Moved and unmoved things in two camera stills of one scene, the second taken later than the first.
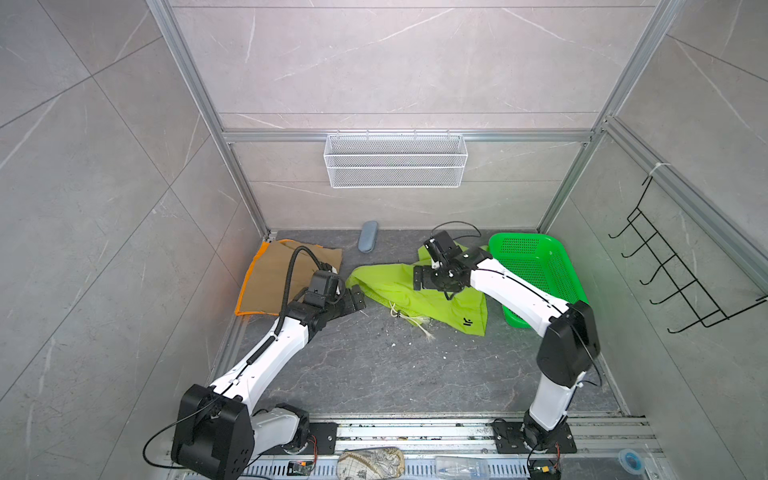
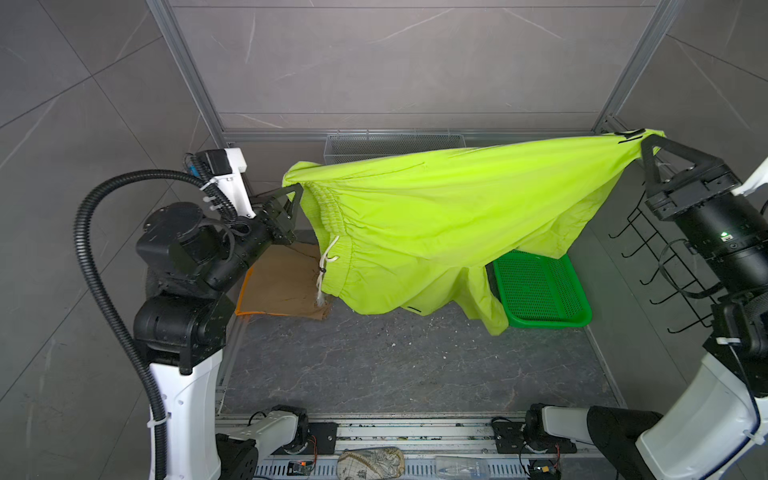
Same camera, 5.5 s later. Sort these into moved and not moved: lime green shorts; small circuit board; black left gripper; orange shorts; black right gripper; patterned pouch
Moved: lime green shorts; black right gripper; black left gripper
Not moved: small circuit board; patterned pouch; orange shorts
